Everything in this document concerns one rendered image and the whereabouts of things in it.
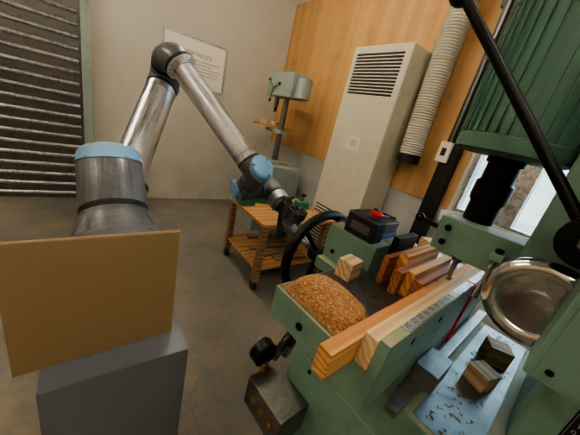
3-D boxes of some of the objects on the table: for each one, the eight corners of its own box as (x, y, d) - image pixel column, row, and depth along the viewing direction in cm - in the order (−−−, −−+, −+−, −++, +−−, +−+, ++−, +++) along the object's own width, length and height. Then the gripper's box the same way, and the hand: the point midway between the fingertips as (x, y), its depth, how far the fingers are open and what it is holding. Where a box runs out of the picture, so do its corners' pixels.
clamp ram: (378, 252, 70) (390, 221, 67) (404, 267, 65) (419, 235, 62) (358, 258, 64) (370, 223, 61) (385, 274, 59) (400, 239, 56)
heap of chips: (317, 275, 53) (321, 259, 52) (375, 323, 43) (383, 304, 42) (281, 286, 47) (286, 267, 46) (341, 343, 38) (349, 322, 36)
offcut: (344, 268, 58) (350, 253, 57) (358, 276, 56) (364, 261, 55) (333, 274, 55) (339, 257, 54) (347, 282, 53) (353, 266, 52)
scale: (494, 262, 68) (494, 261, 68) (500, 265, 67) (500, 264, 67) (400, 325, 35) (400, 325, 35) (409, 332, 34) (410, 332, 34)
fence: (488, 276, 73) (498, 259, 71) (495, 280, 72) (505, 262, 70) (365, 372, 34) (380, 338, 32) (376, 382, 33) (392, 349, 31)
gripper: (278, 195, 106) (306, 233, 95) (294, 194, 112) (324, 230, 101) (269, 211, 110) (296, 249, 99) (286, 210, 116) (312, 246, 105)
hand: (305, 242), depth 102 cm, fingers closed
